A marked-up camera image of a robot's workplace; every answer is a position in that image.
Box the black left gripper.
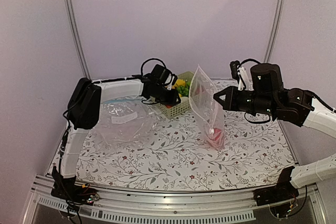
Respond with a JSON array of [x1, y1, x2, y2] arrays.
[[153, 84, 180, 105]]

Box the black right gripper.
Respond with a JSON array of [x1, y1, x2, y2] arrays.
[[214, 85, 276, 115]]

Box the pink zip top bag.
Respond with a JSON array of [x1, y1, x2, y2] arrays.
[[188, 66, 225, 150]]

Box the red toy apple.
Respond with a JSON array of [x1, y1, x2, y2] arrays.
[[208, 127, 224, 144]]

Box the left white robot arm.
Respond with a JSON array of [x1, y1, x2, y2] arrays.
[[51, 63, 181, 205]]

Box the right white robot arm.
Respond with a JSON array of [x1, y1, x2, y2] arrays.
[[213, 61, 335, 206]]

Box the clear plastic bag with label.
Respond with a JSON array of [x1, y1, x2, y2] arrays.
[[89, 100, 159, 153]]

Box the green toy grapes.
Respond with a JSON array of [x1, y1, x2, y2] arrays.
[[176, 83, 190, 97]]

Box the yellow toy lemon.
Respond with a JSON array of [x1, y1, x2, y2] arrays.
[[175, 79, 186, 86]]

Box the beige plastic basket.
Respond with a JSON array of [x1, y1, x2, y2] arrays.
[[156, 71, 194, 119]]

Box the floral table mat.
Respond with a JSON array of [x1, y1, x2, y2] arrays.
[[73, 111, 297, 191]]

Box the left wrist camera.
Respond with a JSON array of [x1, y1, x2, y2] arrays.
[[167, 73, 178, 90]]

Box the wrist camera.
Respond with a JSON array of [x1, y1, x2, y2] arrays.
[[230, 61, 249, 91], [167, 73, 178, 90]]

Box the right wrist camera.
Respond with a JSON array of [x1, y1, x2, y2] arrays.
[[230, 61, 249, 91]]

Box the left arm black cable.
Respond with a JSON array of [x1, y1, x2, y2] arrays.
[[139, 58, 169, 78]]

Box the aluminium front rail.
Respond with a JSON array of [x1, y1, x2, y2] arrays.
[[23, 177, 331, 223]]

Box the right aluminium frame post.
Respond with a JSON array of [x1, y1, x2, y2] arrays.
[[264, 0, 285, 63]]

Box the aluminium frame post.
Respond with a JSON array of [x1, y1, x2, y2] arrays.
[[64, 0, 91, 79], [264, 0, 285, 63]]

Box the left aluminium frame post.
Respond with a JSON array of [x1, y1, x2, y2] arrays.
[[64, 0, 91, 79]]

